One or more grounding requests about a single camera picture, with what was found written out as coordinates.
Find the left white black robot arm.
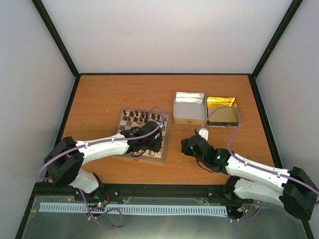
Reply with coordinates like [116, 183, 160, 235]
[44, 120, 163, 201]

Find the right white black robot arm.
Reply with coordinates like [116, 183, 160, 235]
[181, 134, 319, 221]

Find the wooden chess board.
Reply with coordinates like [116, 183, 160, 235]
[115, 108, 171, 163]

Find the silver open tin box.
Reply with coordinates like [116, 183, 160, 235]
[173, 92, 207, 125]

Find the gold tin lid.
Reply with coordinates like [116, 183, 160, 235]
[206, 97, 239, 127]

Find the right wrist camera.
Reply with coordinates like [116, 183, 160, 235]
[197, 128, 209, 141]

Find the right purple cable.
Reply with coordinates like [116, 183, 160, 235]
[195, 106, 319, 223]

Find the black frame rail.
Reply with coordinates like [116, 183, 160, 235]
[32, 182, 300, 207]

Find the light blue cable duct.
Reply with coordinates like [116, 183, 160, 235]
[38, 202, 227, 217]

